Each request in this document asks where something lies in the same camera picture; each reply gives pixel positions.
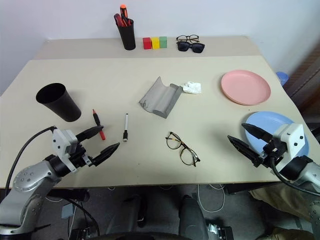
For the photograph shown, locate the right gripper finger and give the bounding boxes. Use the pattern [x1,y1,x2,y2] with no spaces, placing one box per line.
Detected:
[240,122,273,145]
[226,134,263,168]

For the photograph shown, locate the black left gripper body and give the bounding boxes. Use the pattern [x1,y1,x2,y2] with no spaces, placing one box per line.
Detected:
[69,142,98,169]

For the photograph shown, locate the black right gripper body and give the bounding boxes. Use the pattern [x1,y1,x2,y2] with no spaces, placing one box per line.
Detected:
[259,138,286,169]

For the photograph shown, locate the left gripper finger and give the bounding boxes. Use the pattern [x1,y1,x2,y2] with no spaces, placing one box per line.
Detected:
[91,142,121,167]
[74,125,105,142]

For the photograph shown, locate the red marker pen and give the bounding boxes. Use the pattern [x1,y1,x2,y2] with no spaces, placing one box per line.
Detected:
[91,108,107,141]

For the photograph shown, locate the white marker with black cap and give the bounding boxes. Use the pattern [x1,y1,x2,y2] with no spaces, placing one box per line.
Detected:
[122,112,130,143]

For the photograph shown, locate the tortoiseshell glasses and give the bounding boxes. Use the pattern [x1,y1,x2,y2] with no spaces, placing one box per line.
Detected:
[165,131,201,167]

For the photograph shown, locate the grey glasses case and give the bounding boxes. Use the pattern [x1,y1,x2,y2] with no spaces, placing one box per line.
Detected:
[138,76,184,119]

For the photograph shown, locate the white tissue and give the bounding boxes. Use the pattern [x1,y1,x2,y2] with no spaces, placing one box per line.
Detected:
[182,80,203,95]

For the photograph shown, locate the blue plate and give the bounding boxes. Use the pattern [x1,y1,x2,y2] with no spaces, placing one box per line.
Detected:
[241,111,310,157]

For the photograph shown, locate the wide black plastic cup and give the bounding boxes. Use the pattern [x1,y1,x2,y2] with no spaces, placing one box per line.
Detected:
[35,82,82,123]

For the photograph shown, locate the black bar under table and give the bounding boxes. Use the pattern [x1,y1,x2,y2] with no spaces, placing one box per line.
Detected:
[47,188,90,202]

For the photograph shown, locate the pink plate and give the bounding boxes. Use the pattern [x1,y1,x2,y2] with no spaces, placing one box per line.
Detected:
[220,69,272,106]

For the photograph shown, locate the khaki cloth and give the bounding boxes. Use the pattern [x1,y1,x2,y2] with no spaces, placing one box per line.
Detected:
[249,184,320,240]

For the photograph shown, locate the small grey box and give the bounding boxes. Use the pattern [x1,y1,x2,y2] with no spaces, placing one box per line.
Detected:
[61,203,77,220]

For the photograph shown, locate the blue plastic container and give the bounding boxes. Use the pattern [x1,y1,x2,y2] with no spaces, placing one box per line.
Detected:
[275,71,288,87]

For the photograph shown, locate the large dark rounded shape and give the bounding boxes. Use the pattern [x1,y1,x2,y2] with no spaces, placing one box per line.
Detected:
[178,194,210,240]

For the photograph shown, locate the tall black pen holder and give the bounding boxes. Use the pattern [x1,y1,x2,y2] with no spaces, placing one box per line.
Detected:
[117,17,137,51]

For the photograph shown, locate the yellow block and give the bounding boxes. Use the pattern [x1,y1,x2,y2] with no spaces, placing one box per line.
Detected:
[150,36,161,50]

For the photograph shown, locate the black sunglasses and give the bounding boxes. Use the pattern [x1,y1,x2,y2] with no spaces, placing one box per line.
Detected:
[176,41,206,54]

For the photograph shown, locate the orange and black screwdriver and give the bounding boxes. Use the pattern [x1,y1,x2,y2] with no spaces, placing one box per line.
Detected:
[119,3,130,26]

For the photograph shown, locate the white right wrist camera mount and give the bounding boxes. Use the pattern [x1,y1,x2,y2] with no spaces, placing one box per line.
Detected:
[272,122,306,173]

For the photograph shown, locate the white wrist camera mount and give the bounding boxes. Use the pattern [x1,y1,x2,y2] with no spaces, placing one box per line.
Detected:
[51,128,79,174]
[272,122,306,173]

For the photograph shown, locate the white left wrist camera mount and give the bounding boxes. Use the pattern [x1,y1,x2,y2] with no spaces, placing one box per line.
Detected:
[51,128,79,174]

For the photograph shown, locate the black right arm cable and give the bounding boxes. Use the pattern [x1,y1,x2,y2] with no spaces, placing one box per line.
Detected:
[270,154,320,196]

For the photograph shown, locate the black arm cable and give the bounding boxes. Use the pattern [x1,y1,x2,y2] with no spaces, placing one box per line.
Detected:
[270,154,320,196]
[4,126,57,198]

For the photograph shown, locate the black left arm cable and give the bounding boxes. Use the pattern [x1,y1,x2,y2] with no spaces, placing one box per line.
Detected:
[4,126,57,198]

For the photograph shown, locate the white floor cable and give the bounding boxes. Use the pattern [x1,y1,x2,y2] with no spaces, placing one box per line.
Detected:
[196,183,226,213]

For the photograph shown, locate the thin black hanging cable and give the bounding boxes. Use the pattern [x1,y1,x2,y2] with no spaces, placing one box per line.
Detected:
[71,200,101,238]

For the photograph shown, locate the silver metal bracket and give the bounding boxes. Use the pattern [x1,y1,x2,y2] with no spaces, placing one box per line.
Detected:
[208,223,234,240]

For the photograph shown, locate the dark red handled tool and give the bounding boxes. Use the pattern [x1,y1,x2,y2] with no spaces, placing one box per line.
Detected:
[113,13,125,27]

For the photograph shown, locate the brown thin-frame glasses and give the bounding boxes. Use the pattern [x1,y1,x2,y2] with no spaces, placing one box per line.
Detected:
[175,34,201,44]

